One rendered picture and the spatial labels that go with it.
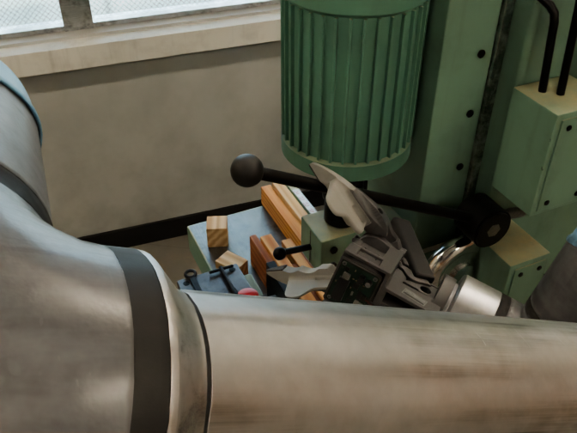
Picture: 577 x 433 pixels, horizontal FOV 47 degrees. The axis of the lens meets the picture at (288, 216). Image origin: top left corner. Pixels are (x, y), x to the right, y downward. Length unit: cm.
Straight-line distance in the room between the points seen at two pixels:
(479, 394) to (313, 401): 10
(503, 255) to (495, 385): 61
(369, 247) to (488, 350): 39
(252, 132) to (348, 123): 170
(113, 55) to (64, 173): 49
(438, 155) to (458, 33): 17
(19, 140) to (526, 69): 68
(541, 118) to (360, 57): 24
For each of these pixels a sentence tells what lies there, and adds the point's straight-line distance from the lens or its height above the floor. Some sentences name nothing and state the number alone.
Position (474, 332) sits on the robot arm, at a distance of 37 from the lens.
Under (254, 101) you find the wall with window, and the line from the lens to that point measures 244.
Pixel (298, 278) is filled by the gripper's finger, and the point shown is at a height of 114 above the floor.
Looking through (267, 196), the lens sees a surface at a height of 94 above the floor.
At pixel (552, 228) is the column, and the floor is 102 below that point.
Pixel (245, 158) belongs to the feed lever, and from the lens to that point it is 68.
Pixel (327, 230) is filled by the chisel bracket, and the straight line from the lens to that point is 97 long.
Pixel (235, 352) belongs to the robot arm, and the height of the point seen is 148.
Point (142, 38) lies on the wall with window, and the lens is 218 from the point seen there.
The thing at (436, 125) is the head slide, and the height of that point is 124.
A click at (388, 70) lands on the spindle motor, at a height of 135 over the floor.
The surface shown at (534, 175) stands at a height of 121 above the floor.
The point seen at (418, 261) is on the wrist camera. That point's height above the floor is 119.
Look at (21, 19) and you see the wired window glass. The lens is 228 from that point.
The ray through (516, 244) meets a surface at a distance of 98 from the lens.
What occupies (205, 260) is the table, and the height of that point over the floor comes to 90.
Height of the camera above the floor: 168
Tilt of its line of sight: 38 degrees down
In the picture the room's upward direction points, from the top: straight up
